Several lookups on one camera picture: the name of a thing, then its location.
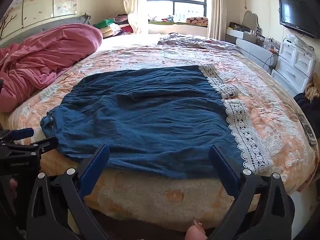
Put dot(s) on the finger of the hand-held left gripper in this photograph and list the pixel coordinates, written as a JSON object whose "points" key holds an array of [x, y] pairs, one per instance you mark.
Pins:
{"points": [[42, 143], [23, 133]]}

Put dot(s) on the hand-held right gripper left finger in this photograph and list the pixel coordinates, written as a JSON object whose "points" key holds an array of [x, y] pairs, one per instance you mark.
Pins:
{"points": [[96, 166]]}

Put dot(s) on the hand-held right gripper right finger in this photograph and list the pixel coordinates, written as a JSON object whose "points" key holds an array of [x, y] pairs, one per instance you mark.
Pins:
{"points": [[222, 167]]}

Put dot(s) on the blue dress with white lace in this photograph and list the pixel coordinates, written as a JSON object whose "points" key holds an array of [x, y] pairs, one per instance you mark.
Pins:
{"points": [[150, 117]]}

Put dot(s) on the person's right hand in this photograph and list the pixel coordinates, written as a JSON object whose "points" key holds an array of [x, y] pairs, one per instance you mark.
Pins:
{"points": [[196, 233]]}

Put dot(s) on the peach printed blanket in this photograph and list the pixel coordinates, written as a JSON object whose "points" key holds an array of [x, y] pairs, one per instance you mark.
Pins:
{"points": [[262, 100]]}

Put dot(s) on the pink duvet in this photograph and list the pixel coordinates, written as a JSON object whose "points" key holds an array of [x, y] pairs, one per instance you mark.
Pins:
{"points": [[50, 55]]}

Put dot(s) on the remote control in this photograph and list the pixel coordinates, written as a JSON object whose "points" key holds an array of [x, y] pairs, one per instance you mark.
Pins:
{"points": [[308, 132]]}

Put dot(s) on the dark clothing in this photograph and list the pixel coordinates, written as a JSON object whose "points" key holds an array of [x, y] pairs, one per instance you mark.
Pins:
{"points": [[308, 110]]}

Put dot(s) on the grey padded headboard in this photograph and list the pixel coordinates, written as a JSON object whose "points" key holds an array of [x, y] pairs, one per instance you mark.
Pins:
{"points": [[50, 22]]}

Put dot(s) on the yellowish knitted cloth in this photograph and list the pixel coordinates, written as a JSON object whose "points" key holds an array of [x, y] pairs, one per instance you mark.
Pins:
{"points": [[313, 87]]}

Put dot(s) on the grey dressing table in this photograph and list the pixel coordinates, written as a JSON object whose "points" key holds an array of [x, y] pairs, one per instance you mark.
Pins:
{"points": [[252, 48]]}

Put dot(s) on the white drawer cabinet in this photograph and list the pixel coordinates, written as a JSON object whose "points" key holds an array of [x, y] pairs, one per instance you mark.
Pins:
{"points": [[292, 65]]}

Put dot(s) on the pile of folded clothes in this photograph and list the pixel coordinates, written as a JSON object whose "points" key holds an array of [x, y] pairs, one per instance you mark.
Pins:
{"points": [[112, 27]]}

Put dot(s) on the arched mirror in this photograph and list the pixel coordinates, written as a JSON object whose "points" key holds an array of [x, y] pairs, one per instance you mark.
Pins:
{"points": [[251, 21]]}

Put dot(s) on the orange patterned quilt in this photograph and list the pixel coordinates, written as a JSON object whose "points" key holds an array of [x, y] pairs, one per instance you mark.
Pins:
{"points": [[197, 20]]}

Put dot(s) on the clothes on window sill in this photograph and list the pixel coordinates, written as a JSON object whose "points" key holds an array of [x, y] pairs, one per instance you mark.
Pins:
{"points": [[167, 18]]}

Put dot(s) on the cream curtain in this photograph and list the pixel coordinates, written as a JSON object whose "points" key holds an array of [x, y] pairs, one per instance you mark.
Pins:
{"points": [[216, 7], [133, 5]]}

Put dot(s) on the window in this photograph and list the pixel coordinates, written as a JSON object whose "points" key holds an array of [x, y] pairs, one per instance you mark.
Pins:
{"points": [[187, 5]]}

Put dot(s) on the black flat television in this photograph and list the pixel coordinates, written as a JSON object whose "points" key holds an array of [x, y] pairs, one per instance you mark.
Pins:
{"points": [[296, 15]]}

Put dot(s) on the painted wall panel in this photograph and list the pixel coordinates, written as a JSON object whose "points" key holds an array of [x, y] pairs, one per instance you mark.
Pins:
{"points": [[42, 0]]}

